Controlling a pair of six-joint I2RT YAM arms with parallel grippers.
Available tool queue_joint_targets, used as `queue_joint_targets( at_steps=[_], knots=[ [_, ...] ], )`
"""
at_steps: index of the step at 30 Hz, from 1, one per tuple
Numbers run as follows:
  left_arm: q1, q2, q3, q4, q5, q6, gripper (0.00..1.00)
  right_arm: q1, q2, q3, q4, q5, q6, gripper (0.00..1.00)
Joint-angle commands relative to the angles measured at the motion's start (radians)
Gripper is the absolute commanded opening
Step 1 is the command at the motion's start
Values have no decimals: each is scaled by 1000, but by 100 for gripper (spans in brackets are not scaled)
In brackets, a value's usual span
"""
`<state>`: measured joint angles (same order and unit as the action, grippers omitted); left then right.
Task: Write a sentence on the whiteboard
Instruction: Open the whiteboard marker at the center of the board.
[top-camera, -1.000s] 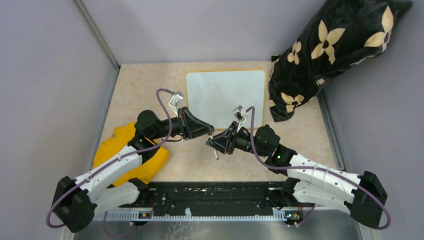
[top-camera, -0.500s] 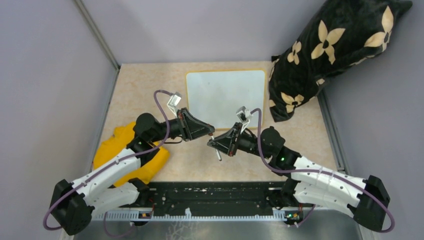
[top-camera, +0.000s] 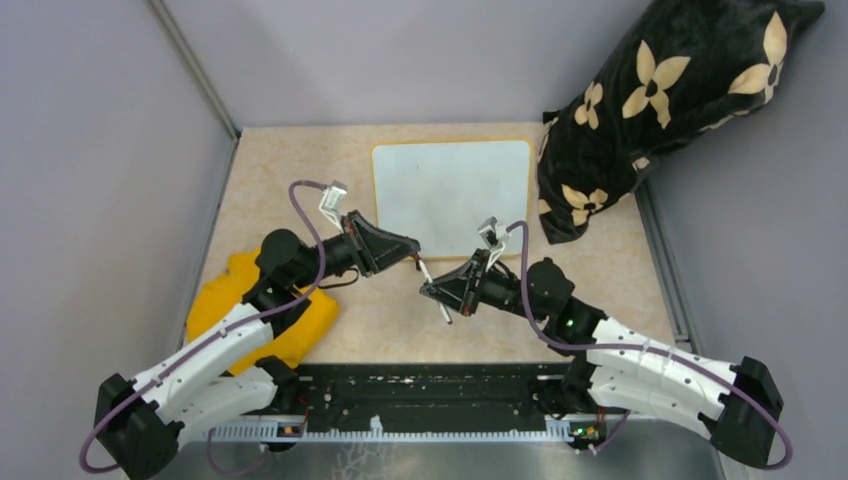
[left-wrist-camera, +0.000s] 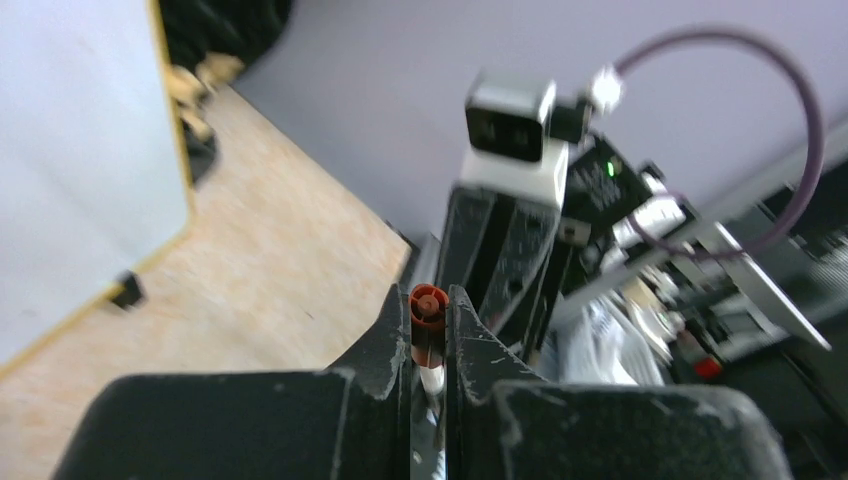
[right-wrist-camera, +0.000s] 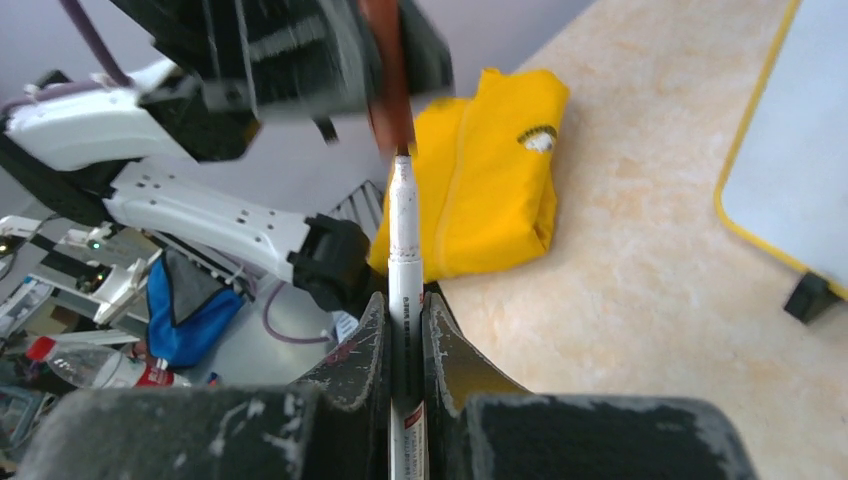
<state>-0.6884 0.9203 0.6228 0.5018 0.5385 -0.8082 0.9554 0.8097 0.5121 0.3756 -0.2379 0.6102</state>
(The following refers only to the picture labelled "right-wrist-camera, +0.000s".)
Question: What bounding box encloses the yellow-framed whiteboard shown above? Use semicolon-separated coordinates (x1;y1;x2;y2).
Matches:
714;1;847;297

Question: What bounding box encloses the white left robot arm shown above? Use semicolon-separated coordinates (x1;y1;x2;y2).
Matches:
1;1;453;479

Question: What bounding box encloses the red marker cap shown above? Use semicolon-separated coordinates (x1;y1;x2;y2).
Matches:
358;0;415;156

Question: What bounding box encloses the white marker pen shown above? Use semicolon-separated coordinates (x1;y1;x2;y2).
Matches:
388;155;428;479

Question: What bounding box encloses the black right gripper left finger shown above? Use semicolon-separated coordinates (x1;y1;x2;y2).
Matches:
292;293;391;479

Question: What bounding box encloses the black whiteboard foot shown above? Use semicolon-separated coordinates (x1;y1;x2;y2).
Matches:
783;271;843;325

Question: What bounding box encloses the plastic water bottle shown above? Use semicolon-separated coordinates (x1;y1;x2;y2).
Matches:
25;336;191;389

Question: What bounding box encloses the blue cloth bag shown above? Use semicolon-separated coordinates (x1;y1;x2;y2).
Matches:
146;250;244;368

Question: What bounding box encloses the yellow folded cloth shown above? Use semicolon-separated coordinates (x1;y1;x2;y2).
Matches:
368;67;572;285

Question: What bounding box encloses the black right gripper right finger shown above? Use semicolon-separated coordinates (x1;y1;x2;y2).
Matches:
422;292;529;479

